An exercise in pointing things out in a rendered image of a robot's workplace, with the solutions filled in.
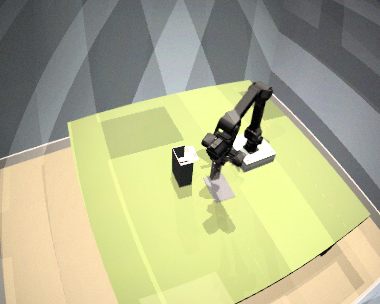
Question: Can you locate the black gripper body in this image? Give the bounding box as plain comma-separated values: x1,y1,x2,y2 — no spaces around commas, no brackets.
201,132,246,167

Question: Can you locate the grey open-top bin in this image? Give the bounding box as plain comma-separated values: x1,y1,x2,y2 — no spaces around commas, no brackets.
172,145,194,188

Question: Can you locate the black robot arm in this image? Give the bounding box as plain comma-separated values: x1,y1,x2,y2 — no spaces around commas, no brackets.
206,81,273,166

